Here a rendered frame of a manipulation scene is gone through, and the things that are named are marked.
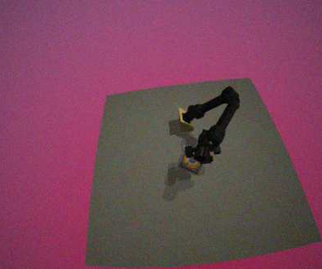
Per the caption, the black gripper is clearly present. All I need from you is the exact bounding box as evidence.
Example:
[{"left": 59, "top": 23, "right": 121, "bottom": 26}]
[{"left": 185, "top": 146, "right": 221, "bottom": 158}]

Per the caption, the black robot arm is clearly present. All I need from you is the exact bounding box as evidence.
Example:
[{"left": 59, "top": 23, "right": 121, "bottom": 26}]
[{"left": 182, "top": 86, "right": 240, "bottom": 164}]

